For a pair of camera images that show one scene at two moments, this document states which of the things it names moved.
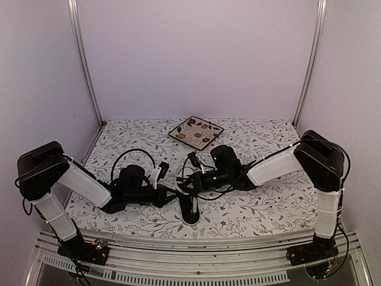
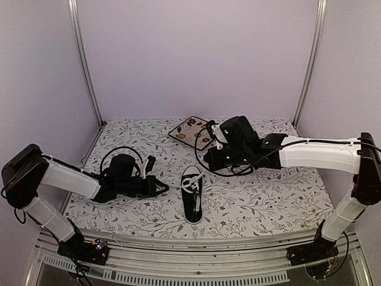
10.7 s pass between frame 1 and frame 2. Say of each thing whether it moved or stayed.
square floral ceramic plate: stayed
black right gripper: moved
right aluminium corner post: stayed
